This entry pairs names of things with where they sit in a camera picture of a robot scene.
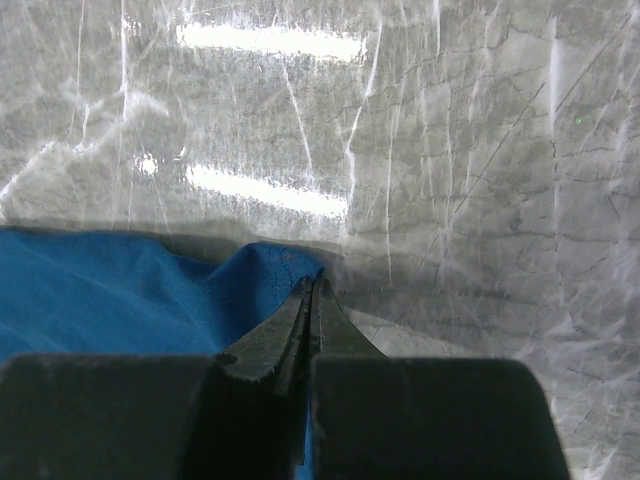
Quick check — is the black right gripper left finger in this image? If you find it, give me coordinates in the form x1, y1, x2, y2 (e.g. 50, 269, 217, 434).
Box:
1, 278, 311, 479

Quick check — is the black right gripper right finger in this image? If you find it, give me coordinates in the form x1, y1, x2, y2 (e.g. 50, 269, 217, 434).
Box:
310, 277, 570, 479

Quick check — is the blue printed t-shirt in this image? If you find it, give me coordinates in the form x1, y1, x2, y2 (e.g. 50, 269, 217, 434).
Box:
0, 227, 327, 480

